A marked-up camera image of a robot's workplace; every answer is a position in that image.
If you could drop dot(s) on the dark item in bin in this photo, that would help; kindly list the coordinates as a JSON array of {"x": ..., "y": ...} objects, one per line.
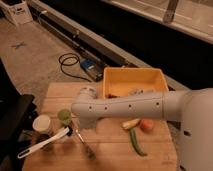
[{"x": 109, "y": 96}]

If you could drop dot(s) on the grey cloth in bin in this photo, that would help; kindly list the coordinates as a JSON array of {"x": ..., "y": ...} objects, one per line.
[{"x": 140, "y": 91}]

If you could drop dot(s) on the orange toy fruit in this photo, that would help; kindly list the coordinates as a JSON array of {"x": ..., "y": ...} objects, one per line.
[{"x": 146, "y": 125}]

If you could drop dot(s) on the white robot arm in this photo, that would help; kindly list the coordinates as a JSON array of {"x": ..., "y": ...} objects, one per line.
[{"x": 192, "y": 108}]

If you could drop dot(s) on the yellow plastic bin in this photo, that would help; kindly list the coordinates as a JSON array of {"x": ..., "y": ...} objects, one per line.
[{"x": 119, "y": 81}]

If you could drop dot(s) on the white plastic spatula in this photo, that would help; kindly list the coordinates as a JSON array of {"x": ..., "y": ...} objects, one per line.
[{"x": 40, "y": 145}]

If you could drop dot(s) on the green chili pepper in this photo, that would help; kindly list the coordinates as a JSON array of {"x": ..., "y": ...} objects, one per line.
[{"x": 134, "y": 143}]

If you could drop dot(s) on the white cardboard box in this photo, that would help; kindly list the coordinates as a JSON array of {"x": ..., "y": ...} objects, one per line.
[{"x": 17, "y": 14}]

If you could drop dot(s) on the black chair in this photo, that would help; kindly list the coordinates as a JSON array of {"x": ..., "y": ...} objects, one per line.
[{"x": 16, "y": 112}]

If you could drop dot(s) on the blue black device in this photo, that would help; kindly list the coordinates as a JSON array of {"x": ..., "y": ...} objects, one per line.
[{"x": 92, "y": 69}]

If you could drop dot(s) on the metal fork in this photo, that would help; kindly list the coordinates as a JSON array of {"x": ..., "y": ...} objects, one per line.
[{"x": 89, "y": 152}]

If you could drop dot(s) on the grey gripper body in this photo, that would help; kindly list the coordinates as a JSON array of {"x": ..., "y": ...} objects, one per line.
[{"x": 87, "y": 123}]

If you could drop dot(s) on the yellow-green toy vegetable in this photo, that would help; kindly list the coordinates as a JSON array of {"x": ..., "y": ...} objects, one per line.
[{"x": 130, "y": 124}]

